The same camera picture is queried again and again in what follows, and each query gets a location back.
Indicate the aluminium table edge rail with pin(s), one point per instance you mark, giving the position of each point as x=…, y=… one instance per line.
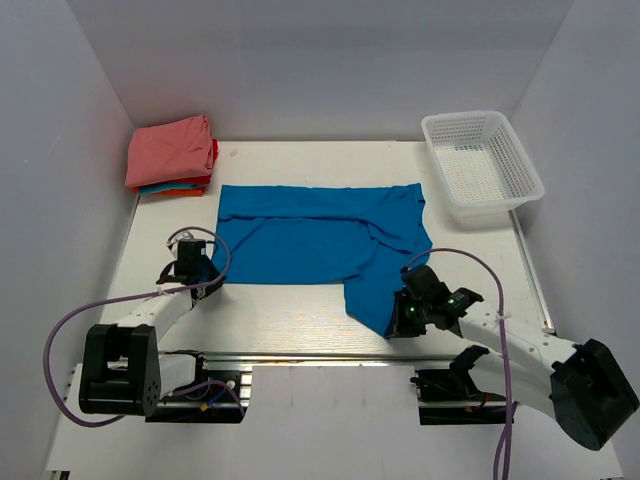
x=329, y=358

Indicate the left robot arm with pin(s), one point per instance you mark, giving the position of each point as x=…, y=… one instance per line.
x=123, y=373

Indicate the teal folded t-shirt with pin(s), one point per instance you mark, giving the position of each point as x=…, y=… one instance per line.
x=171, y=189

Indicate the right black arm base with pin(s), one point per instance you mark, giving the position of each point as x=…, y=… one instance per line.
x=449, y=397

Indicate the white plastic basket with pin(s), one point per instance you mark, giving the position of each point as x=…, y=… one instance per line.
x=481, y=163

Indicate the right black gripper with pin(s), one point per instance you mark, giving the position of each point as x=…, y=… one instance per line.
x=400, y=325

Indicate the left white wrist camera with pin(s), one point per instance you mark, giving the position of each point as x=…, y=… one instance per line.
x=173, y=241

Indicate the blue t-shirt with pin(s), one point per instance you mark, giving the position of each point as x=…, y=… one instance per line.
x=358, y=237

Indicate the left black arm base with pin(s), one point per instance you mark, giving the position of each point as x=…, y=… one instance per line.
x=204, y=389

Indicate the pink folded t-shirt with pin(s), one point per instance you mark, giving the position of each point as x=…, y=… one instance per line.
x=183, y=135

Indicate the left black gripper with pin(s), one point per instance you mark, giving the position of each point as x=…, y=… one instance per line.
x=216, y=273

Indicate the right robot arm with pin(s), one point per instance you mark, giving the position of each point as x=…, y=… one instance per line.
x=580, y=386

